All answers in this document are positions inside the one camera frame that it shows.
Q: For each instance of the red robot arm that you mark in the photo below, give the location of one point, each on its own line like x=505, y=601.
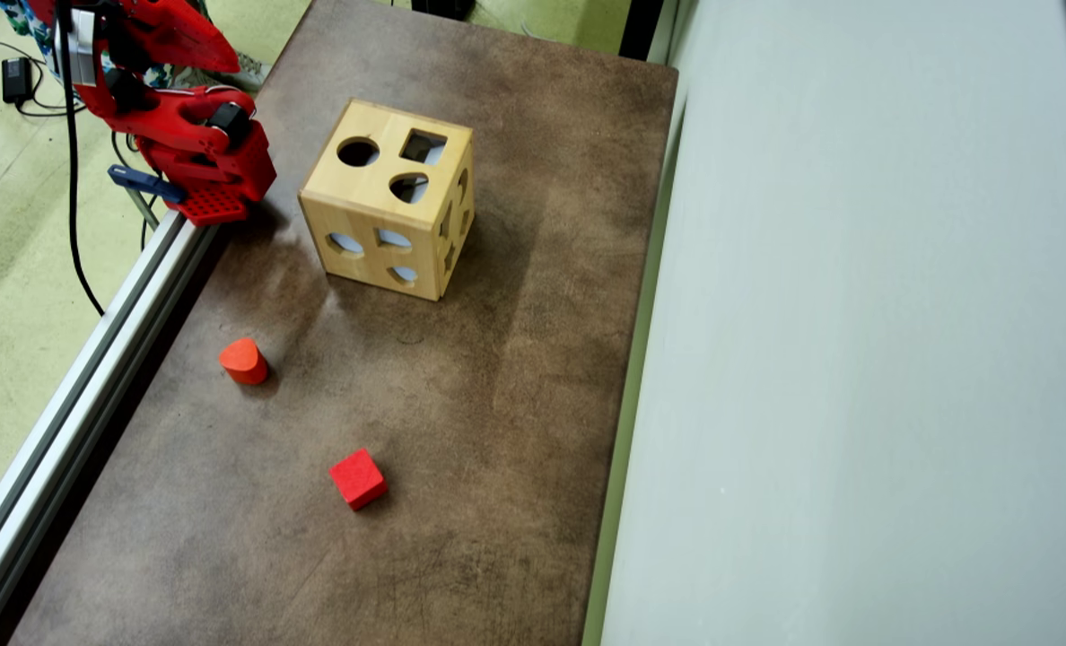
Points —
x=174, y=126

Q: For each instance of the wooden shape sorter box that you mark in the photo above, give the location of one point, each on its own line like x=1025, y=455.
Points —
x=380, y=193

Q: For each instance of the floral patterned cloth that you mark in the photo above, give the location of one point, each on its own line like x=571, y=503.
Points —
x=21, y=18

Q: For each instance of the aluminium profile rail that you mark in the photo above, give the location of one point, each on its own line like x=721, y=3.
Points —
x=75, y=395

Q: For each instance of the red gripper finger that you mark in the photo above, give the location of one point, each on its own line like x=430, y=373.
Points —
x=183, y=36

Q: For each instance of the red rounded triangle block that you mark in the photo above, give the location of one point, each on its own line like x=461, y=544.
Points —
x=244, y=361

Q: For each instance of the red cube block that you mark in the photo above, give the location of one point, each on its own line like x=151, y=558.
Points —
x=358, y=478

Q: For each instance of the blue clamp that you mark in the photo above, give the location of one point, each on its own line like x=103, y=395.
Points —
x=143, y=181

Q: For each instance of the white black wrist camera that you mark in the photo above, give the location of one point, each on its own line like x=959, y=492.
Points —
x=83, y=45

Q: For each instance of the black box on floor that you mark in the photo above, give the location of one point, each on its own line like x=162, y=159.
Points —
x=443, y=7

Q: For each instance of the black vertical post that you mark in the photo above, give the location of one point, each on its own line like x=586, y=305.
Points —
x=642, y=27

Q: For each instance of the black power adapter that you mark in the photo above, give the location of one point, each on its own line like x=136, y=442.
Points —
x=16, y=79

